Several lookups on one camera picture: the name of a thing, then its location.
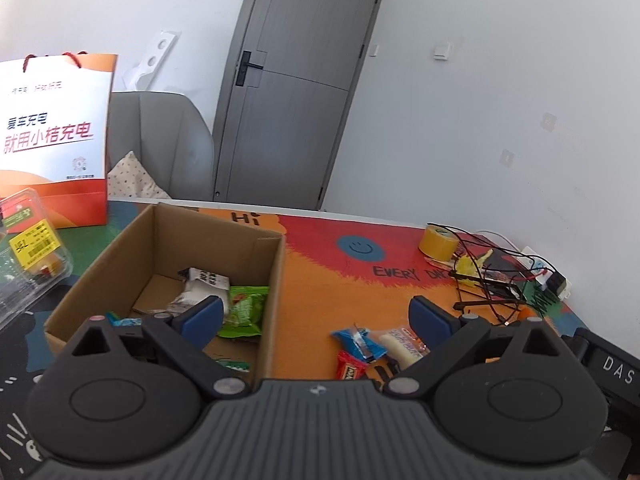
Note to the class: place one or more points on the yellow tape roll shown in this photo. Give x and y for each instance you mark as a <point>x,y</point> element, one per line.
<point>438,243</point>

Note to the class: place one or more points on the blue snack packet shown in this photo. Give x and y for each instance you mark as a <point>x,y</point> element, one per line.
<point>356,342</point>

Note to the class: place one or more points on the white bread snack pack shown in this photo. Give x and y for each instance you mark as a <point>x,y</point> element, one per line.
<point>403,346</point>

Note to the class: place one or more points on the grey armchair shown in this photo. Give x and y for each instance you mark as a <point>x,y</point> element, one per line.
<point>168,135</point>

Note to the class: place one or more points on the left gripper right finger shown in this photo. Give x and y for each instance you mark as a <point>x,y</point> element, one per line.
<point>454,344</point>

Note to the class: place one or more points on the white orange paper bag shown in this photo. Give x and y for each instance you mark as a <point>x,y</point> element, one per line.
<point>53,133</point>

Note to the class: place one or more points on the clear plastic clamshell container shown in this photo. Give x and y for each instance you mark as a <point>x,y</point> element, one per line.
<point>33,257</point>

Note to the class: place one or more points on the colourful cartoon table mat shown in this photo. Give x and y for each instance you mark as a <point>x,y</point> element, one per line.
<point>336,273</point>

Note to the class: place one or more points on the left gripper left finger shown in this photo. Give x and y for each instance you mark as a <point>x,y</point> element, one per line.
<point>181,340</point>

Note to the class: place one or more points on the white black text snack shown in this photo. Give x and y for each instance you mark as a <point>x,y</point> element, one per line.
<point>198,285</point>

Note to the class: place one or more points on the yellow plastic clip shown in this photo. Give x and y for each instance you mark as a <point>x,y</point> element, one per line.
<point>469,266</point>

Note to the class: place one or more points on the black wire stand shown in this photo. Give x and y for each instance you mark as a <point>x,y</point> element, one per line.
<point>492,291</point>

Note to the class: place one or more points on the white wall hook plate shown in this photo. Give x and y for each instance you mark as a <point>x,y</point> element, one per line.
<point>153,59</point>

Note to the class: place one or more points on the red snack packet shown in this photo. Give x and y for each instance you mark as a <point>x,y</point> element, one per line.
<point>348,367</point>

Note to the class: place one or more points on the dotted cushion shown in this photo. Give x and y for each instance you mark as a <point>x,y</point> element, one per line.
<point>129,179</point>

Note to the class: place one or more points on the green snack packet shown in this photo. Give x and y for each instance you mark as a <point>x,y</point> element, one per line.
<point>244,318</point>

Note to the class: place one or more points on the grey door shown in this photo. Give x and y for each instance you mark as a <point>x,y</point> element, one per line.
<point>292,71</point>

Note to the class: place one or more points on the white power strip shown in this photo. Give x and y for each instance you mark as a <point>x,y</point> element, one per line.
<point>545,274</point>

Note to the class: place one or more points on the brown cardboard box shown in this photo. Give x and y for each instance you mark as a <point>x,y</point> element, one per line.
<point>139,272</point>

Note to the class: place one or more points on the orange tangerine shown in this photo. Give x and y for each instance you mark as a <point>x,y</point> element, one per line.
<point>526,312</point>

